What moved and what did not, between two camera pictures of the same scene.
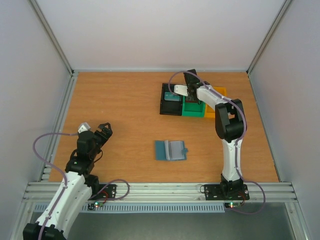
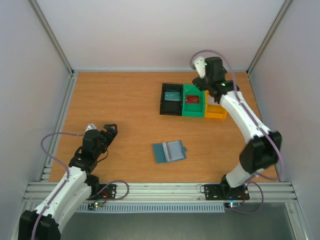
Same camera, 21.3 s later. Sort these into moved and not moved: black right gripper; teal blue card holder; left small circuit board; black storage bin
Moved: black right gripper
Not moved: teal blue card holder; black storage bin; left small circuit board
